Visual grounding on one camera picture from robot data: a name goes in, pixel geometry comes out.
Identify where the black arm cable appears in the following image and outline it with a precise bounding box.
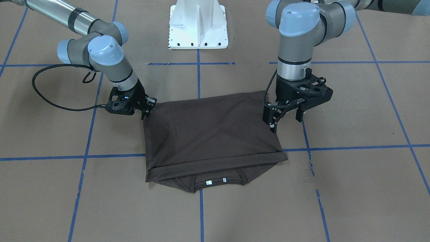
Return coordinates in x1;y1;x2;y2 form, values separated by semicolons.
32;64;110;111
263;69;278;106

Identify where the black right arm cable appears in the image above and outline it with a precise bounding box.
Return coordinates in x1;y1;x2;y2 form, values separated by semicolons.
32;64;110;111

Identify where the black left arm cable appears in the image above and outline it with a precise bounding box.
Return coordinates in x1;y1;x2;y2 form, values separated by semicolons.
263;69;278;106

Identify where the dark brown t-shirt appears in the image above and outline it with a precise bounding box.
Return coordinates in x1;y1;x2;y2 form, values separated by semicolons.
143;91;288;193

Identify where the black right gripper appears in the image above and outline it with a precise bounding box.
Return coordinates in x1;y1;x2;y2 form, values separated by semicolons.
105;81;157;120

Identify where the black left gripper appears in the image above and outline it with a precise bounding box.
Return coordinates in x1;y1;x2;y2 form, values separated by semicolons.
262;69;333;134

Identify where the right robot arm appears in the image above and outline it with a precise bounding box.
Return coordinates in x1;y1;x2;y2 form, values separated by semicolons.
12;0;157;119

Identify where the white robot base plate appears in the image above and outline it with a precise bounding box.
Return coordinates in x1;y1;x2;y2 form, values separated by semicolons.
168;0;229;49

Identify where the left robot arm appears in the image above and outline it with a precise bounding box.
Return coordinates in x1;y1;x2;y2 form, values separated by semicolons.
262;0;430;133

